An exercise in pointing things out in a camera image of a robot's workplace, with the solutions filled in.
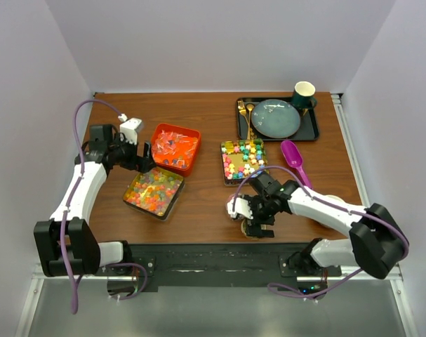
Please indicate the dark green cup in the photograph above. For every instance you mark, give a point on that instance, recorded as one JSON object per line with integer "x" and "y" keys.
{"x": 303, "y": 96}

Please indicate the aluminium frame rail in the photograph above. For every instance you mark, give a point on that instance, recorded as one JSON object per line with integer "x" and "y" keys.
{"x": 215, "y": 266}

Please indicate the white paper bowl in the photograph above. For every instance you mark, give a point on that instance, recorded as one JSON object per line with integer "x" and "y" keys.
{"x": 332, "y": 199}

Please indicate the gold spoon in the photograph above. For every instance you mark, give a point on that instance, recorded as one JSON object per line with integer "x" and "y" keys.
{"x": 250, "y": 116}

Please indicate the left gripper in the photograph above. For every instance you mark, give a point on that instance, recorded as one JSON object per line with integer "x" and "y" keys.
{"x": 140, "y": 163}

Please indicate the blue ceramic plate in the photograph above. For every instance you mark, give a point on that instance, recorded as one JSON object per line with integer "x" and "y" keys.
{"x": 275, "y": 118}

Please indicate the purple plastic scoop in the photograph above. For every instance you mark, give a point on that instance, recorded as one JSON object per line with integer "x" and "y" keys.
{"x": 294, "y": 159}

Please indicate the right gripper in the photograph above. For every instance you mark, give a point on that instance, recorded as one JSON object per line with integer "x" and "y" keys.
{"x": 253, "y": 226}

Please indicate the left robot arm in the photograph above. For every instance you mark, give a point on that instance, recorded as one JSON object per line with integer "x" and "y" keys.
{"x": 65, "y": 240}

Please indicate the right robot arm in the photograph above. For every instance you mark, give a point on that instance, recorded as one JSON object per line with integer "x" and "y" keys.
{"x": 372, "y": 239}

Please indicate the orange candy box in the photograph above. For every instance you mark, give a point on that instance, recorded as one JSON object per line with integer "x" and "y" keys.
{"x": 175, "y": 148}

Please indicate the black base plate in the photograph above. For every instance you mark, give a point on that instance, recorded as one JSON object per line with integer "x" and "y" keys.
{"x": 252, "y": 246}

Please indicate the candy tin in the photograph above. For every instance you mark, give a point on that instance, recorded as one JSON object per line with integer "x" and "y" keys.
{"x": 154, "y": 192}
{"x": 240, "y": 158}

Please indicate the gold fork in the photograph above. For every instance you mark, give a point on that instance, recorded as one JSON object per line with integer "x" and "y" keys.
{"x": 245, "y": 114}

